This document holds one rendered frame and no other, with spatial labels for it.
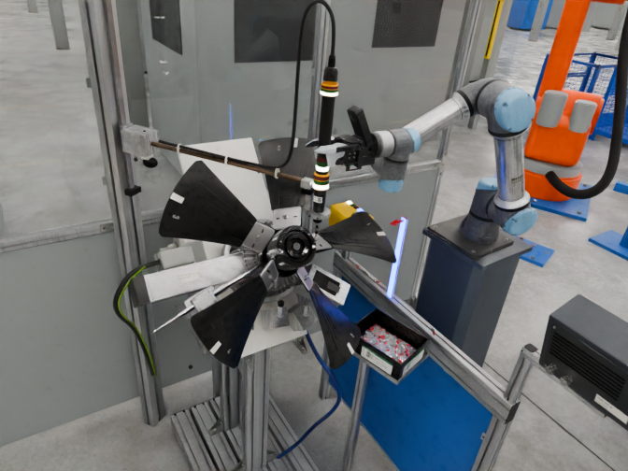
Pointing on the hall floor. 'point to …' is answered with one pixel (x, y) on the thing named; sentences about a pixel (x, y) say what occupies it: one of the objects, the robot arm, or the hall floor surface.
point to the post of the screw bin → (355, 415)
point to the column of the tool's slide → (131, 210)
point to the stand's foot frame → (197, 429)
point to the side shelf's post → (215, 377)
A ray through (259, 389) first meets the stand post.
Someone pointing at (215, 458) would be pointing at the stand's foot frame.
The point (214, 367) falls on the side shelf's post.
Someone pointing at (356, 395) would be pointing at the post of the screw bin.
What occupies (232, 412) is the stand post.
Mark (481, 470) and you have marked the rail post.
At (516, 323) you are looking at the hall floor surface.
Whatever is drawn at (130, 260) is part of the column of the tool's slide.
